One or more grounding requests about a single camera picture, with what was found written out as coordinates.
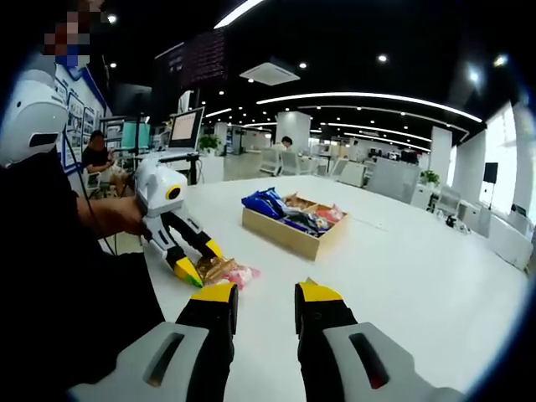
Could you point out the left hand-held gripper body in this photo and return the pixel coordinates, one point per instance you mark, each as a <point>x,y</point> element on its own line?
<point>157,188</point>

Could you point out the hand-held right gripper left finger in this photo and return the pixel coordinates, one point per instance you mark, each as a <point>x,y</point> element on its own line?
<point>130,377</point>

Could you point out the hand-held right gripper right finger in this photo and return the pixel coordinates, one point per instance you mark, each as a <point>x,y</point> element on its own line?
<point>404,377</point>

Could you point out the golden mixed nuts packet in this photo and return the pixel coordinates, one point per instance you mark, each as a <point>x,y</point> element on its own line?
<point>213,268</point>
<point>299,202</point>

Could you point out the pink marshmallow packet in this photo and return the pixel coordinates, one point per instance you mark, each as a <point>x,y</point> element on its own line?
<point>245,275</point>
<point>333,214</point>

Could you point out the wooden divided container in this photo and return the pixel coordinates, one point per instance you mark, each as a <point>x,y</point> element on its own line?
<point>276,231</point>

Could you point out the blue white QQ candy packet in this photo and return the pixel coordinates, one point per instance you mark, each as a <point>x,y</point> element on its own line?
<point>299,222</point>

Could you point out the teal screen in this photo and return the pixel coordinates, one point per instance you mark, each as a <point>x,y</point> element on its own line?
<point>136,134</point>

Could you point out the open laptop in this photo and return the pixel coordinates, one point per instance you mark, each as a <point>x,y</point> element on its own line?
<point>184,127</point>

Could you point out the potted plant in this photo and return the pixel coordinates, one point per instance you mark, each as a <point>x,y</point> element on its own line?
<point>209,144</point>
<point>430,176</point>

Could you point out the black desk monitor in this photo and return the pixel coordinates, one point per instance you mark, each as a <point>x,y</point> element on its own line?
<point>132,98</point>

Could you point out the white table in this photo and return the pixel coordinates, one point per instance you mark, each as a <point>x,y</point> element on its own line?
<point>419,272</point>

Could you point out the group of white office chairs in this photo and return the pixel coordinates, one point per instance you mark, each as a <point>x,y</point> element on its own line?
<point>301,163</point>

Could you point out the person in black shirt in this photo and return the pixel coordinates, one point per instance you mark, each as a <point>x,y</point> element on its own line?
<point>50,272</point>

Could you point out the hanging dark display screen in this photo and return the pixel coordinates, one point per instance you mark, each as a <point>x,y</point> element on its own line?
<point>201,58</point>

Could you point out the white chest device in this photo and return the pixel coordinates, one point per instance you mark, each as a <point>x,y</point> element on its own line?
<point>31,113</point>

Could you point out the ceiling air conditioner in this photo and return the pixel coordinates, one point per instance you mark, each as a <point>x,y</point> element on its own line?
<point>270,74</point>

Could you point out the small black device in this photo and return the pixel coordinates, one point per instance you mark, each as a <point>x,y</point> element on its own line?
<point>451,220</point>

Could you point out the white mesh office chair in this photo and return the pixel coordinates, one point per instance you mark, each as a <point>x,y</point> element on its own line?
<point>393,180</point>

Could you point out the black screen on floor stand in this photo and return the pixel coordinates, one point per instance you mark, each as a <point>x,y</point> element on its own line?
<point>491,172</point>

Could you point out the wall poster board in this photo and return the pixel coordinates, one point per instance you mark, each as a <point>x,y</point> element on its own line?
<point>79,117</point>

